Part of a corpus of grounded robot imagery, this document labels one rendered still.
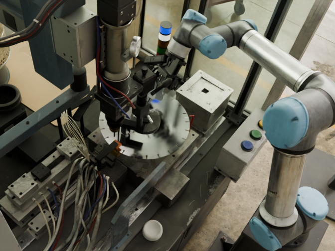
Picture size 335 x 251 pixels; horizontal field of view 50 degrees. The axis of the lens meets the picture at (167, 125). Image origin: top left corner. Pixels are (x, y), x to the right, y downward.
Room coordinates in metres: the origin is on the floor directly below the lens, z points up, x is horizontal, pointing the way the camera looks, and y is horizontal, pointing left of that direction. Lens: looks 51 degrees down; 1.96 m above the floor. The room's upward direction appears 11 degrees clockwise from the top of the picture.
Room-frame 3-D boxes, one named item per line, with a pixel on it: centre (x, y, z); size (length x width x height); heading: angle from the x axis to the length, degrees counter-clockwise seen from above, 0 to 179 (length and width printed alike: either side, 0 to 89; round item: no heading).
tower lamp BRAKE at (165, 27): (1.13, 0.08, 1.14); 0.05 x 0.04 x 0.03; 62
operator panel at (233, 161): (0.91, -0.33, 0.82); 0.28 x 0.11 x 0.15; 152
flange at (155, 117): (0.82, 0.08, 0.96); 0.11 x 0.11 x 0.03
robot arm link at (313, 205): (0.61, -0.51, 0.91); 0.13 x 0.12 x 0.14; 130
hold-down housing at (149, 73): (0.75, 0.09, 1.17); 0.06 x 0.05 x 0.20; 143
